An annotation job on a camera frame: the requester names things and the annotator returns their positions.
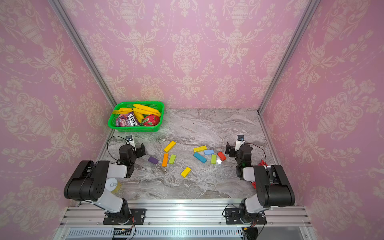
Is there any purple block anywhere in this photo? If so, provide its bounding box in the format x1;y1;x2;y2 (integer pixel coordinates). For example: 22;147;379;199
148;157;159;165

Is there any orange block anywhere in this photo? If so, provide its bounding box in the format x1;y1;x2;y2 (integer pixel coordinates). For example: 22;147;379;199
162;153;169;167

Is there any yellow block top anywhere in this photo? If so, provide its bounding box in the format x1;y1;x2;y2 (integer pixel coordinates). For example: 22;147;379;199
164;141;176;153

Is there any yellow block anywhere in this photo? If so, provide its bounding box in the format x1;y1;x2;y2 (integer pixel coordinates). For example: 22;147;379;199
181;167;191;178
164;141;176;153
193;146;208;153

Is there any light green block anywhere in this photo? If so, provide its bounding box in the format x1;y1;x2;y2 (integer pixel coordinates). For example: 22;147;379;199
211;155;217;165
169;155;176;165

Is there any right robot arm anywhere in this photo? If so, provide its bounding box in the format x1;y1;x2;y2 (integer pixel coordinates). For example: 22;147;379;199
223;143;296;226

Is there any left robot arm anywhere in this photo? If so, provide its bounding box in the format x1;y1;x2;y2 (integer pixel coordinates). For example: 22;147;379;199
64;144;146;227

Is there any red block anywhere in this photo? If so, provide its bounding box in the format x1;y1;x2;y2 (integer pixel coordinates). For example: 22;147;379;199
218;152;227;161

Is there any light blue block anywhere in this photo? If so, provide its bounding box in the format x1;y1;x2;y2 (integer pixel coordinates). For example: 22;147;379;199
204;150;214;155

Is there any red snack bag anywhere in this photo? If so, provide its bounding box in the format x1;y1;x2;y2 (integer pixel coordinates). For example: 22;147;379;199
251;161;270;190

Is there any yellow block right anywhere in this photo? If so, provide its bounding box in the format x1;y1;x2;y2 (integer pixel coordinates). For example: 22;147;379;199
193;146;208;153

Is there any teal block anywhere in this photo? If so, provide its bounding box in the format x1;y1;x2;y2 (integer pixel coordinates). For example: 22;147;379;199
194;152;207;164

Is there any red dragon fruit toy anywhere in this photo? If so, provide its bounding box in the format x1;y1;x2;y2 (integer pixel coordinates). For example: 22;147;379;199
141;115;161;127

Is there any purple snack packet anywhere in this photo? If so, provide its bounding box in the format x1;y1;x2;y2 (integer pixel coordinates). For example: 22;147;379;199
116;111;140;127

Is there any green plastic basket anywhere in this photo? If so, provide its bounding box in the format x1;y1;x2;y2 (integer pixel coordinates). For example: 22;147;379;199
108;101;165;133

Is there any yellow banana bunch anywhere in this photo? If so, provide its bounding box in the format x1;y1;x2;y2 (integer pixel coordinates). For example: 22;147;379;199
113;104;161;123

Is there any yellow block lower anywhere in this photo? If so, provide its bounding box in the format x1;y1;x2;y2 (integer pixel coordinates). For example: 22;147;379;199
181;167;191;178

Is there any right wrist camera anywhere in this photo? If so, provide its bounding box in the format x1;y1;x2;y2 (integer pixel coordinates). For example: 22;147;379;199
235;135;245;151

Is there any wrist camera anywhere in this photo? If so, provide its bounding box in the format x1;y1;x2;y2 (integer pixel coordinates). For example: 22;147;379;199
235;135;245;151
126;135;136;149

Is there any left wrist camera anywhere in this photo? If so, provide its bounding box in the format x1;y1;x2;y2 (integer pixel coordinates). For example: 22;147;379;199
126;135;136;149

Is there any aluminium mounting rail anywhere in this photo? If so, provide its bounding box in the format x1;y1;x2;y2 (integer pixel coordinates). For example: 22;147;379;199
55;199;317;240

